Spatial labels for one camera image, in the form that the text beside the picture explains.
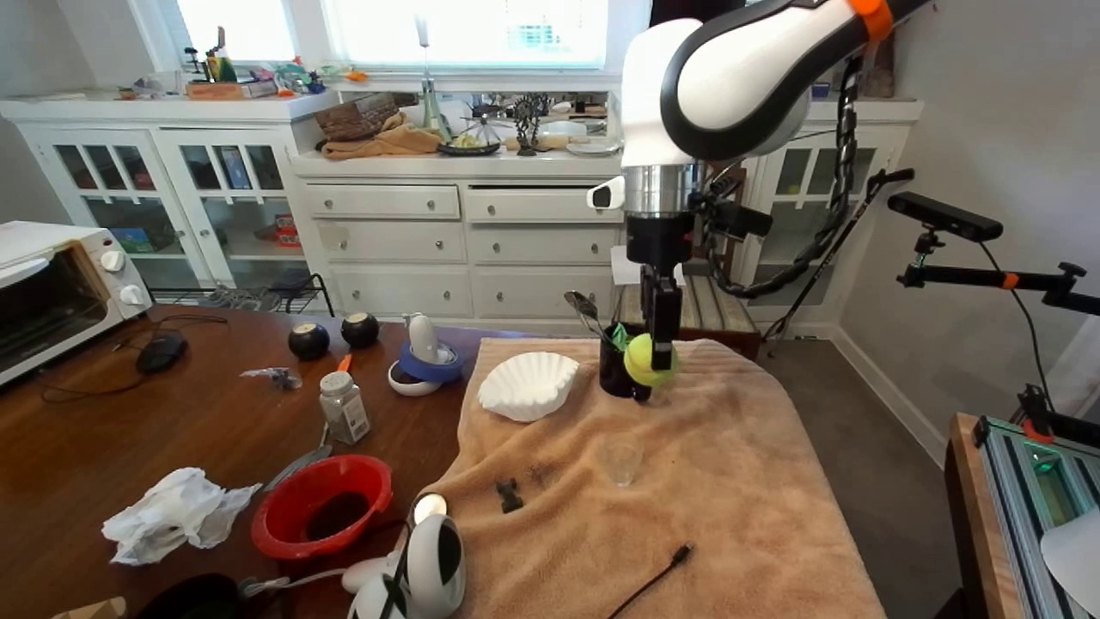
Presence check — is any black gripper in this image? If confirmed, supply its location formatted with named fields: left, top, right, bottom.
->
left=622, top=210, right=702, bottom=372

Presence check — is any green tennis ball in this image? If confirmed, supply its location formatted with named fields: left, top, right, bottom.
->
left=622, top=332, right=681, bottom=388

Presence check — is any wooden slat chair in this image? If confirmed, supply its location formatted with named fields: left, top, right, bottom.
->
left=622, top=150, right=762, bottom=348

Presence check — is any white paper sheet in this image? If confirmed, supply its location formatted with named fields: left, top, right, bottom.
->
left=608, top=240, right=645, bottom=290

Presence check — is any black ceramic mug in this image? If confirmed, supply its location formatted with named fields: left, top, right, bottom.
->
left=595, top=322, right=655, bottom=406

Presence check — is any small dark tool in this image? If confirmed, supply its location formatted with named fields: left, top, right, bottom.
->
left=559, top=290, right=604, bottom=332

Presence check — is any white shell shaped plate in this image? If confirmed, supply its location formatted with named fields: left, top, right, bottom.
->
left=474, top=348, right=583, bottom=428

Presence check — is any beige terry towel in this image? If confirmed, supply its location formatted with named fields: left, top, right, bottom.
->
left=416, top=334, right=889, bottom=619

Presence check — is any black tripod pole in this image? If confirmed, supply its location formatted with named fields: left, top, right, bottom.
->
left=758, top=165, right=920, bottom=343

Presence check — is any white drawer dresser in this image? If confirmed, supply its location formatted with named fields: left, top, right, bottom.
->
left=290, top=150, right=640, bottom=332

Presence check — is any small black clip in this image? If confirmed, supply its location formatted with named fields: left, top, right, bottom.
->
left=493, top=478, right=529, bottom=516

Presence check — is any white cabinet with glass panes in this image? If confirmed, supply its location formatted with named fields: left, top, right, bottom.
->
left=732, top=101, right=926, bottom=312

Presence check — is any brown bag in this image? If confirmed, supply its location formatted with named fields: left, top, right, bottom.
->
left=315, top=94, right=407, bottom=147

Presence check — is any red plastic bowl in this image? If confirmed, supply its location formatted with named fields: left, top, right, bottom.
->
left=247, top=450, right=400, bottom=563

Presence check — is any grey metal utensil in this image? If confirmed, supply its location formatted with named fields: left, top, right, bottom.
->
left=265, top=424, right=340, bottom=495

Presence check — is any small grey metal tool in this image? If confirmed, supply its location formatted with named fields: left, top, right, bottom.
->
left=236, top=361, right=301, bottom=395

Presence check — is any black computer mouse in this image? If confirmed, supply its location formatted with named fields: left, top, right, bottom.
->
left=135, top=326, right=191, bottom=379

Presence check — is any white glass door cabinet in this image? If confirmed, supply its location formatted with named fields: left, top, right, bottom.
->
left=0, top=98, right=338, bottom=307

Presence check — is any crumpled white cloth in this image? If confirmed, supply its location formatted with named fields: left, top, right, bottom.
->
left=98, top=466, right=265, bottom=572

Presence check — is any black round object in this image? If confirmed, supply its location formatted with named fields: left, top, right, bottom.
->
left=131, top=572, right=250, bottom=619

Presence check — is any brown wooden table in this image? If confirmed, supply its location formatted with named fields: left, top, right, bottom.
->
left=0, top=304, right=485, bottom=619

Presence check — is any white toaster oven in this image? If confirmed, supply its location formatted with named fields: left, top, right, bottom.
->
left=0, top=217, right=156, bottom=388

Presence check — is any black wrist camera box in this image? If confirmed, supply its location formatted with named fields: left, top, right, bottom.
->
left=684, top=191, right=776, bottom=244

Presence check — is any black stereo camera bar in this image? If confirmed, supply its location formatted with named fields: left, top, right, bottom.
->
left=888, top=191, right=1007, bottom=249

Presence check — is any aluminium frame rail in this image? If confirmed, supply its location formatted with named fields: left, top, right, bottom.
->
left=974, top=414, right=1100, bottom=619

